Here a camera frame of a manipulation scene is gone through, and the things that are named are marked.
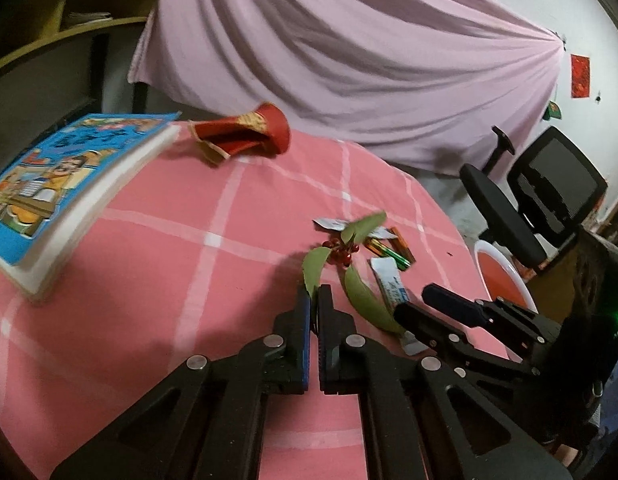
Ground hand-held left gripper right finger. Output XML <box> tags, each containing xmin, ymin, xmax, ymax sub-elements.
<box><xmin>316</xmin><ymin>284</ymin><xmax>572</xmax><ymax>480</ymax></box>

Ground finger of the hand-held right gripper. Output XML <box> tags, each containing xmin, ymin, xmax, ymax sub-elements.
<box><xmin>393</xmin><ymin>302</ymin><xmax>540</xmax><ymax>386</ymax></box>
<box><xmin>421</xmin><ymin>282</ymin><xmax>560</xmax><ymax>361</ymax></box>

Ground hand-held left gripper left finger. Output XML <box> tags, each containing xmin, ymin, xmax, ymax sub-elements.
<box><xmin>50</xmin><ymin>284</ymin><xmax>312</xmax><ymax>480</ymax></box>

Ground orange bin with white rim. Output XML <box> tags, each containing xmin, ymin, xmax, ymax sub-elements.
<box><xmin>473</xmin><ymin>239</ymin><xmax>539</xmax><ymax>313</ymax></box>

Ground white and blue long packet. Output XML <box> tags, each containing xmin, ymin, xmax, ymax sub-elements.
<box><xmin>370</xmin><ymin>256</ymin><xmax>427</xmax><ymax>357</ymax></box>

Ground artificial cherry sprig with leaves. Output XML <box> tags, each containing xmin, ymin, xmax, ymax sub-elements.
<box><xmin>301</xmin><ymin>211</ymin><xmax>407</xmax><ymax>336</ymax></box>

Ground brown wooden counter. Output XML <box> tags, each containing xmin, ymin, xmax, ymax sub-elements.
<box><xmin>526</xmin><ymin>185</ymin><xmax>618</xmax><ymax>321</ymax></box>

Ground black office chair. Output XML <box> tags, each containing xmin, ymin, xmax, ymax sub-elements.
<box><xmin>459</xmin><ymin>125</ymin><xmax>609</xmax><ymax>276</ymax></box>

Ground pink plaid tablecloth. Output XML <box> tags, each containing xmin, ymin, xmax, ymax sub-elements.
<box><xmin>0</xmin><ymin>125</ymin><xmax>520</xmax><ymax>480</ymax></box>

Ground red paper cup wrapper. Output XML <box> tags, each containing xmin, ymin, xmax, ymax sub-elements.
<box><xmin>188</xmin><ymin>102</ymin><xmax>292</xmax><ymax>165</ymax></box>

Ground pink hanging sheet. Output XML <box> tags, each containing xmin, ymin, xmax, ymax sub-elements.
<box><xmin>128</xmin><ymin>0</ymin><xmax>565</xmax><ymax>186</ymax></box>

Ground blue picture book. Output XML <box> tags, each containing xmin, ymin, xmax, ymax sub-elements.
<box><xmin>0</xmin><ymin>111</ymin><xmax>182</xmax><ymax>301</ymax></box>

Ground wooden shelf desk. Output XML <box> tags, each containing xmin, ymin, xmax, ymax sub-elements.
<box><xmin>0</xmin><ymin>0</ymin><xmax>162</xmax><ymax>131</ymax></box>

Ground red square wall poster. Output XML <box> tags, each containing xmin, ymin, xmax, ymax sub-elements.
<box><xmin>570</xmin><ymin>53</ymin><xmax>591</xmax><ymax>97</ymax></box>

